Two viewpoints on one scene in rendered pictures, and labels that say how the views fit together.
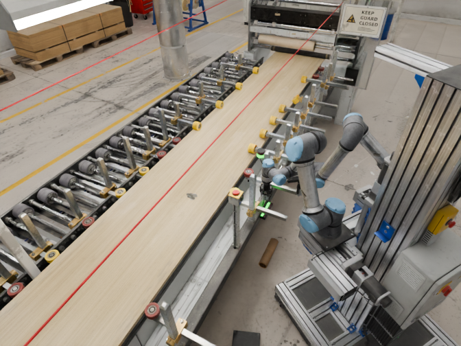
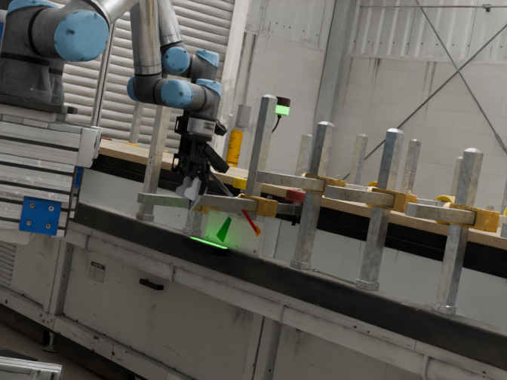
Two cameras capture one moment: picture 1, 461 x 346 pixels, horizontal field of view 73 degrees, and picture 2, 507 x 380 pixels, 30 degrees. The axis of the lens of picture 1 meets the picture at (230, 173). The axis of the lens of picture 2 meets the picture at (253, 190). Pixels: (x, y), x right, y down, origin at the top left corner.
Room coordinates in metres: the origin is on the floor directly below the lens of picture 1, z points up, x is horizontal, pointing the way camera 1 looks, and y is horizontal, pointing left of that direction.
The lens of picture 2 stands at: (2.72, -2.98, 1.04)
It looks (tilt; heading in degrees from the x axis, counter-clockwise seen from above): 3 degrees down; 109
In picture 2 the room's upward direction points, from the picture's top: 10 degrees clockwise
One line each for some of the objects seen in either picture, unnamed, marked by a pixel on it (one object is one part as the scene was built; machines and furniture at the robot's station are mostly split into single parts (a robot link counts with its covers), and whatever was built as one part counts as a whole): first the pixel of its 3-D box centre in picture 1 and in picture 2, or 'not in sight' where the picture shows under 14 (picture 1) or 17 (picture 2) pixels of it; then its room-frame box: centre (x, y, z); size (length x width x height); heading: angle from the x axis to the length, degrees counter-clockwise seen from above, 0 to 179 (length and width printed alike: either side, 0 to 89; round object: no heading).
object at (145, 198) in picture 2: (258, 209); (195, 204); (1.58, -0.20, 0.80); 0.43 x 0.03 x 0.04; 62
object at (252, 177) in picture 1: (252, 200); (203, 167); (1.56, -0.15, 0.92); 0.03 x 0.03 x 0.48; 62
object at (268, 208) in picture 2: not in sight; (256, 205); (1.81, -0.28, 0.85); 0.13 x 0.06 x 0.05; 152
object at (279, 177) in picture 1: (278, 176); (173, 62); (1.47, -0.31, 1.23); 0.11 x 0.11 x 0.08; 28
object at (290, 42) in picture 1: (300, 44); not in sight; (4.35, -1.00, 1.05); 1.43 x 0.12 x 0.12; 62
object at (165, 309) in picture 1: (171, 327); not in sight; (0.68, 0.31, 0.93); 0.03 x 0.03 x 0.48; 62
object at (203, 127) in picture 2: not in sight; (201, 127); (1.70, -0.53, 1.05); 0.08 x 0.08 x 0.05
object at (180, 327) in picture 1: (176, 332); not in sight; (0.70, 0.30, 0.82); 0.13 x 0.06 x 0.05; 152
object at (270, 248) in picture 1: (268, 252); not in sight; (1.72, -0.34, 0.04); 0.30 x 0.08 x 0.08; 152
